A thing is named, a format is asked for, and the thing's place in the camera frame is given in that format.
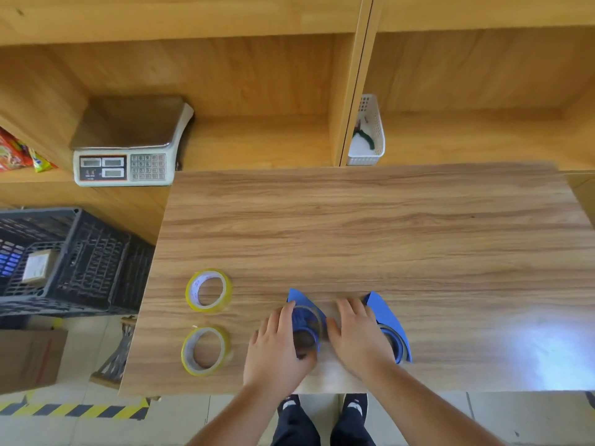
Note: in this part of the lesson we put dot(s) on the person's right hand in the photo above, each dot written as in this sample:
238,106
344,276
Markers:
360,343

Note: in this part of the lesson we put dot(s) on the person's left hand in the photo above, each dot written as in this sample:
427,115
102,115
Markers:
272,357

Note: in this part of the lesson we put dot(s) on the person's right thumb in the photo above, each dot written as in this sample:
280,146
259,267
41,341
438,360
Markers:
332,330

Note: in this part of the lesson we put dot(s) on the person's left middle finger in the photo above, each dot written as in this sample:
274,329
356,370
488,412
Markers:
276,322

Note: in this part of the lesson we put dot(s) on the person's left thumb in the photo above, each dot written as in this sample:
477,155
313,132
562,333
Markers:
307,355

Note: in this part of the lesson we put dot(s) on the person's right middle finger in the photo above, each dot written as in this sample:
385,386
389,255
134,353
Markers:
358,309

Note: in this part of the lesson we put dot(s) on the person's left little finger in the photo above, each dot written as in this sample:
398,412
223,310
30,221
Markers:
254,339

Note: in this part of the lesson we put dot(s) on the blue tape dispenser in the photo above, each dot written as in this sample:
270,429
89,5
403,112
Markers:
304,318
388,315

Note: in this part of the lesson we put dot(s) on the person's left forearm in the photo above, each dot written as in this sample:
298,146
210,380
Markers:
234,420

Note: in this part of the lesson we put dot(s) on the person's right forearm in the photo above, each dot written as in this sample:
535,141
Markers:
427,413

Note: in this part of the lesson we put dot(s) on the clear tape roll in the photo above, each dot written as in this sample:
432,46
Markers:
400,341
319,320

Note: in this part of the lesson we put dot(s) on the yellowish tape roll grey core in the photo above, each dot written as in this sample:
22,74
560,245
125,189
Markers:
223,352

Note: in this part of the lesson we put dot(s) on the person's left black shoe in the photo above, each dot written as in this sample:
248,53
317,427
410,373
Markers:
289,404

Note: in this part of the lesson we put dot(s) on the person's black shoe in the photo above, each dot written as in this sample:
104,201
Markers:
289,404
355,404

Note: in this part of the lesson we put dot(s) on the yellowish tape roll white core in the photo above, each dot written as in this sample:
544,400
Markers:
226,292

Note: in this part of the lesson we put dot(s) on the person's right black shoe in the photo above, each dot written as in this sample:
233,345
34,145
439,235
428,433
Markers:
355,404

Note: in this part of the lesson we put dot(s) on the person's left leg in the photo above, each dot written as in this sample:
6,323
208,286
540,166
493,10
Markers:
295,429

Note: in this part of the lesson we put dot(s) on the person's leg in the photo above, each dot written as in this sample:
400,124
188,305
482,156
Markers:
295,429
351,429

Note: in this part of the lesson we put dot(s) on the person's right leg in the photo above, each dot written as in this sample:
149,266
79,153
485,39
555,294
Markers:
351,429

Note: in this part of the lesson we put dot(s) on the metal table leg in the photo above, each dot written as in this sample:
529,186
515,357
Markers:
116,357

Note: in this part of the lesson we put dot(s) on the green black tool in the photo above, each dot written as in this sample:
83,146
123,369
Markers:
367,139

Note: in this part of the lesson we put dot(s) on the white plastic basket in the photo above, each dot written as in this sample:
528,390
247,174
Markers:
377,134

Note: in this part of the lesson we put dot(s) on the black plastic crate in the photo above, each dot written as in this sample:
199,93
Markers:
93,264

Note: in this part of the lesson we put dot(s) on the yellow black hazard tape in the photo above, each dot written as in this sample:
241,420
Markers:
69,410

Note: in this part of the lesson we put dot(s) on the wooden shelf unit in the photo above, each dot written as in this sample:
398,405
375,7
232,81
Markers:
232,78
465,125

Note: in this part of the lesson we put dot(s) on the large cardboard box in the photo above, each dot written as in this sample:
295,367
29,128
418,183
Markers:
28,359

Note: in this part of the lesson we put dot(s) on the small cardboard box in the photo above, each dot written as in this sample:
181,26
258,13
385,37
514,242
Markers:
38,267

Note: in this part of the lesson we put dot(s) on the white electronic weighing scale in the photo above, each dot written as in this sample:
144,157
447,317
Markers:
130,139

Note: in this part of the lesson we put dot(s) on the blue packet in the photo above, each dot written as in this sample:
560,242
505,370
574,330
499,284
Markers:
9,262

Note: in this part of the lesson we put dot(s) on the yellow green snack packet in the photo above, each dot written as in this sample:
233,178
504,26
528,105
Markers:
41,163

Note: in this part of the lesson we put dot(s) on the red snack packet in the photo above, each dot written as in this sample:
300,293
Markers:
11,153

